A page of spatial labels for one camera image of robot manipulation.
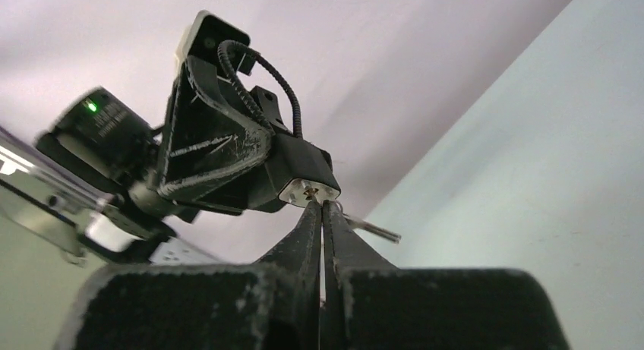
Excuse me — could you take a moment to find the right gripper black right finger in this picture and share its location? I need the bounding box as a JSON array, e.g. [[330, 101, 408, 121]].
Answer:
[[321, 202, 569, 349]]

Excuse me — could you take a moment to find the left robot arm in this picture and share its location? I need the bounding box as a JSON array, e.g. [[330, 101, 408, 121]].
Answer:
[[1, 56, 302, 264]]

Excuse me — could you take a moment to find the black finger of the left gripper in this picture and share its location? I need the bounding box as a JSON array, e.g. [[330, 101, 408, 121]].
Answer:
[[236, 86, 292, 134]]

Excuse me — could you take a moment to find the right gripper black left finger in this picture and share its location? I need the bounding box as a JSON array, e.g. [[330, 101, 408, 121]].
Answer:
[[54, 201, 322, 349]]

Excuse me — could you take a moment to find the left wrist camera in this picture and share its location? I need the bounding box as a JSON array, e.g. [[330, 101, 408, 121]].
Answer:
[[175, 10, 251, 80]]

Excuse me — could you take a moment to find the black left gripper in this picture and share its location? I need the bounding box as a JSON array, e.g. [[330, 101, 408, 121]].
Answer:
[[35, 56, 272, 238]]

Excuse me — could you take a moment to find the silver key with ring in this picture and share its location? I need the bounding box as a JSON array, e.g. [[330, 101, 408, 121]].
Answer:
[[303, 185, 402, 244]]

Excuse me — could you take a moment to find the black cable padlock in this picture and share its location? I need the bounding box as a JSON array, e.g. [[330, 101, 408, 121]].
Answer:
[[217, 40, 341, 213]]

